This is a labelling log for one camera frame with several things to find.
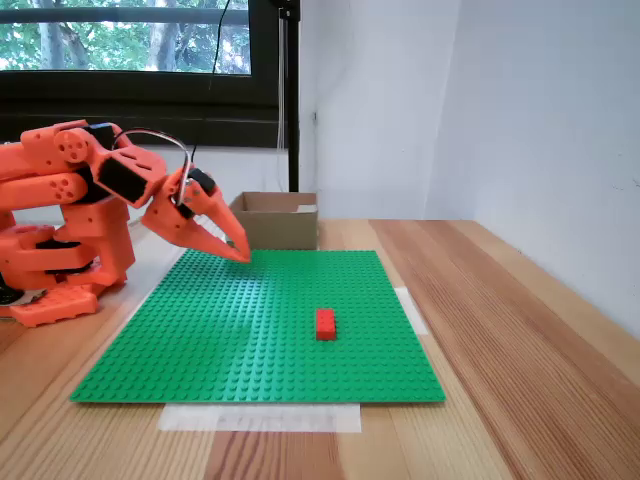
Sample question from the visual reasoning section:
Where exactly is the green lego baseplate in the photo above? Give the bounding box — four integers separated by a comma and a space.
68, 248, 447, 405

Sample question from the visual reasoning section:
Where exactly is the black window frame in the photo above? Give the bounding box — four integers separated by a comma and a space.
0, 0, 281, 149

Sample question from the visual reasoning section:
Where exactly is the wide translucent tape strip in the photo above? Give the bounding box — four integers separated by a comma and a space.
157, 402, 362, 434

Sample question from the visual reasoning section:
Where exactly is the thin black hanging cable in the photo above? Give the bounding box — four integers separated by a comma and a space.
190, 0, 232, 164

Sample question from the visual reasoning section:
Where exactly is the short translucent tape strip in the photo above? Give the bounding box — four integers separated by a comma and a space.
393, 287, 429, 337

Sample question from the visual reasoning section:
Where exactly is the black table clamp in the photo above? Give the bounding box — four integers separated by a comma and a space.
0, 274, 31, 307

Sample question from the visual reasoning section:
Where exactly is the red lego block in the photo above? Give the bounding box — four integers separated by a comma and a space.
315, 308, 338, 342

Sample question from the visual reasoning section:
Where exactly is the open cardboard box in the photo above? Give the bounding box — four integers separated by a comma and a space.
228, 191, 320, 251

